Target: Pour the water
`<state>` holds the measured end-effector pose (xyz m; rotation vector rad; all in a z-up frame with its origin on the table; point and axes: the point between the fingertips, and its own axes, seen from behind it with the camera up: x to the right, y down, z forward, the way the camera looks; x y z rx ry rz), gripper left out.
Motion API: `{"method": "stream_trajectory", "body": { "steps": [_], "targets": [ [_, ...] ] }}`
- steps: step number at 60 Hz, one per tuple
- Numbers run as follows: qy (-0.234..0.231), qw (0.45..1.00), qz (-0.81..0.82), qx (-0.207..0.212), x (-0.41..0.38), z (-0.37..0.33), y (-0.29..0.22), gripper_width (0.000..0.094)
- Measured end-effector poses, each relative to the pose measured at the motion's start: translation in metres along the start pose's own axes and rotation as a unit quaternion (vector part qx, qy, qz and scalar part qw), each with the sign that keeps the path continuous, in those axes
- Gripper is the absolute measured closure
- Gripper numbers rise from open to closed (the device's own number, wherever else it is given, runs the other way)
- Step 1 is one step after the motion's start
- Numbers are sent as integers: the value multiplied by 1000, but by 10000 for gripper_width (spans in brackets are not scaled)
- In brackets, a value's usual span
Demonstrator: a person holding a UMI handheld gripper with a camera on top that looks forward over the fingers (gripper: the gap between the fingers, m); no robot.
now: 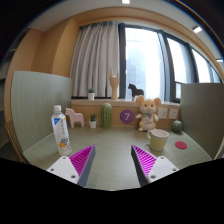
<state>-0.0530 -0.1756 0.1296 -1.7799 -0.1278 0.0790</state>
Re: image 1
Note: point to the red round coaster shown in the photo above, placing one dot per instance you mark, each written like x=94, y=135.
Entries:
x=180, y=145

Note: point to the pale yellow mug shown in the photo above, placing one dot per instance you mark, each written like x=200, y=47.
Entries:
x=157, y=138

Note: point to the purple number seven sticker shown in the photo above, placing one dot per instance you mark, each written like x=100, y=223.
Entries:
x=127, y=116

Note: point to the grey curtain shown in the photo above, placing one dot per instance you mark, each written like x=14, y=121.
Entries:
x=96, y=54

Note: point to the white wall socket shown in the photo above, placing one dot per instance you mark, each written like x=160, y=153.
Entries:
x=173, y=114
x=162, y=113

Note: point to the left green desk partition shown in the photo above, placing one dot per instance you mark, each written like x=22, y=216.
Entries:
x=33, y=97

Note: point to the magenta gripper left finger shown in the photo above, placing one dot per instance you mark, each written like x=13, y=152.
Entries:
x=75, y=168

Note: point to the pink wooden horse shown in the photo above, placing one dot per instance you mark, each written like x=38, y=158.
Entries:
x=74, y=117

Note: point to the black wooden horse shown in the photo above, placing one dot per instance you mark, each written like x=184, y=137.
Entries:
x=135, y=91

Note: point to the tall green ceramic cactus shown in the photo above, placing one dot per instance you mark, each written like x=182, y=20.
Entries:
x=106, y=115

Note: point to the potted plant on ledge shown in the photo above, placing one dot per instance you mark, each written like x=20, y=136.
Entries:
x=91, y=94

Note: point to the right white wall socket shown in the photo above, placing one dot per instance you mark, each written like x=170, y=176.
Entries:
x=173, y=114

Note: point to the left white wall socket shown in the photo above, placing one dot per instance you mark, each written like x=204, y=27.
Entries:
x=162, y=113

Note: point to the wooden hand sculpture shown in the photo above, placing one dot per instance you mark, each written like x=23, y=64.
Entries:
x=114, y=83

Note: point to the clear plastic water bottle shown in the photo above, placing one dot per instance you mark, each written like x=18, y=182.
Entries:
x=60, y=131

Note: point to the mouse plush toy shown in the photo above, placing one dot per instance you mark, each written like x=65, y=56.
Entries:
x=147, y=115

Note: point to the green desk partition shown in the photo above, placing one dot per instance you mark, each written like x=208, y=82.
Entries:
x=33, y=97
x=202, y=114

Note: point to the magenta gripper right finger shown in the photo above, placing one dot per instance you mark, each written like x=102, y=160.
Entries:
x=150, y=168

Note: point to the small round green cactus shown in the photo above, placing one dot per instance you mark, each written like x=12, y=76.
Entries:
x=177, y=126

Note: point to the right green desk partition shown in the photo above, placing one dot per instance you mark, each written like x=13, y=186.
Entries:
x=202, y=114

